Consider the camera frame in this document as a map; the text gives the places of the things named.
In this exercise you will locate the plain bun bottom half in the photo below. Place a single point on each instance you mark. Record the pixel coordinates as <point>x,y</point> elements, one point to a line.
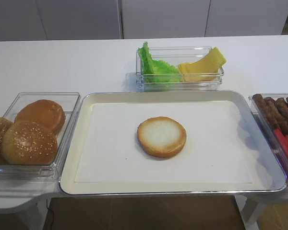
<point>161,137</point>

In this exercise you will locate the green lettuce leaf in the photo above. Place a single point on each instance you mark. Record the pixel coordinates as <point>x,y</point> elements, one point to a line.
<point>156,71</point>

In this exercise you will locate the clear lettuce cheese container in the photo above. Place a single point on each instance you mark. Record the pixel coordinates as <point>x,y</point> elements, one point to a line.
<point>176,56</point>

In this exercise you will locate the yellow cheese slices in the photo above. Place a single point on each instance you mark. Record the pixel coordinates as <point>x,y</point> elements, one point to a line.
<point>204,69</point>

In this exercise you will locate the white paper tray liner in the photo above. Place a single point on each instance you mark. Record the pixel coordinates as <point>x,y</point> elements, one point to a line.
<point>213,152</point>

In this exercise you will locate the plain brown bun bottom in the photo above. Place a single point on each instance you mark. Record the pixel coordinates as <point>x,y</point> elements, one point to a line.
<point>45,112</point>

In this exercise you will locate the silver metal tray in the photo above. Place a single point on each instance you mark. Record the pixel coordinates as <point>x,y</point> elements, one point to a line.
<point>267,173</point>

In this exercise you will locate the clear plastic bun container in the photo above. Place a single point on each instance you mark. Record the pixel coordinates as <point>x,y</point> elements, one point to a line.
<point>70,103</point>

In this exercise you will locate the sesame bun top right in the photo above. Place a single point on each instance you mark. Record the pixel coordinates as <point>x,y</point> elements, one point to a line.
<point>29,143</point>

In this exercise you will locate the clear meat container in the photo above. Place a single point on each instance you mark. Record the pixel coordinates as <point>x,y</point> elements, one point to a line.
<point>268,132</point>

